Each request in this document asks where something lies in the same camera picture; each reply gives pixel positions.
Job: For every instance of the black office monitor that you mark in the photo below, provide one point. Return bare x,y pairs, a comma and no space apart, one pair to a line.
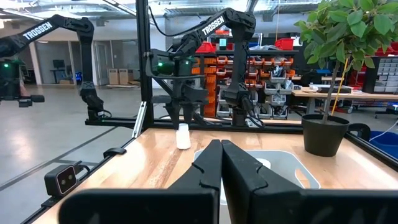
58,64

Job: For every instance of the black neighbouring station robot arm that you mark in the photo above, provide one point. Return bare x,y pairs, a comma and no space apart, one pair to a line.
85,62

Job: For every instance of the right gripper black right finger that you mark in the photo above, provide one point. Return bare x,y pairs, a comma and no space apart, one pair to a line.
311,208

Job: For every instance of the black frame base rail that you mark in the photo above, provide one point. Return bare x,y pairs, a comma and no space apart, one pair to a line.
118,122

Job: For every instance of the black Trossen left robot arm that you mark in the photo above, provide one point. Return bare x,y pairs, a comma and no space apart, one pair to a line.
239,62

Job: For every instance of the black table edge rail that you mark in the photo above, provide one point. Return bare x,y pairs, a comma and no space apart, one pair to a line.
35,215
385,160

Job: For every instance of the red storage bin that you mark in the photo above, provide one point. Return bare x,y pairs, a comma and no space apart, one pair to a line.
206,48
284,44

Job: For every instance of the cardboard box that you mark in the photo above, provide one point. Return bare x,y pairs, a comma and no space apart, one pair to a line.
113,76
124,76

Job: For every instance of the orange parts bin shelf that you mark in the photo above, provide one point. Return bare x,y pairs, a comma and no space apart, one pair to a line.
270,67

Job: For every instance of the grey drawer cabinet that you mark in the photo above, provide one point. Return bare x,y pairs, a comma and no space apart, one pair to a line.
387,74

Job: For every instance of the green leafy potted tree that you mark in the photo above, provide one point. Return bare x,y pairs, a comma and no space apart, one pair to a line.
345,28

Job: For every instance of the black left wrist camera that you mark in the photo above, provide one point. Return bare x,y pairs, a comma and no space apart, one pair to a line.
161,67

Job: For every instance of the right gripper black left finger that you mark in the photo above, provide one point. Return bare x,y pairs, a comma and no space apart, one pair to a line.
140,208

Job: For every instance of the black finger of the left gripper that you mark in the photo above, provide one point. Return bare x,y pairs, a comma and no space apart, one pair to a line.
188,113
175,116

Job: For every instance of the silver aluminium bracket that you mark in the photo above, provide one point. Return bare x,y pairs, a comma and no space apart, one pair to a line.
139,119

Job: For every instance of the black table edge clamp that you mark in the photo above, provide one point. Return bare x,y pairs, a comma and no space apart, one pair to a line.
113,152

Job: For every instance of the yellow pole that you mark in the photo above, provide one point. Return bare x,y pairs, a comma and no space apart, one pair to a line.
339,90

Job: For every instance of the white plastic basket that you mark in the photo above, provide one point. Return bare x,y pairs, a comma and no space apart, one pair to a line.
289,163

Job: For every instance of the black table-level camera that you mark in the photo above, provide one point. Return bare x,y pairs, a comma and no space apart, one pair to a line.
60,180

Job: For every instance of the black vertical frame post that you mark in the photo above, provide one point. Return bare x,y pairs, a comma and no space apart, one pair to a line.
143,62

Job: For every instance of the blue storage bin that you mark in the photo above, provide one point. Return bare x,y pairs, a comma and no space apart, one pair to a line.
387,143

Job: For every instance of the wooden workbench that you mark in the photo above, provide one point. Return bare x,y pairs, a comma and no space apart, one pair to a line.
357,96

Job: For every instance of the black plant pot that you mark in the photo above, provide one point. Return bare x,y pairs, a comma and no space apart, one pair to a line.
323,140

